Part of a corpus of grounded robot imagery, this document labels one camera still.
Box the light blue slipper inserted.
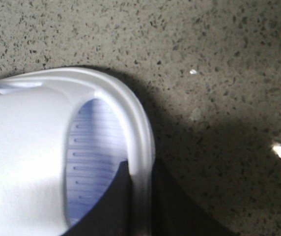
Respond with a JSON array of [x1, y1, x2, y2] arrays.
[[0, 67, 155, 236]]

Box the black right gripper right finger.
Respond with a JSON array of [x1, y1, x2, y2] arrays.
[[151, 158, 237, 236]]

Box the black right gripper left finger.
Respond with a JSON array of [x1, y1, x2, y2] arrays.
[[65, 161, 132, 236]]

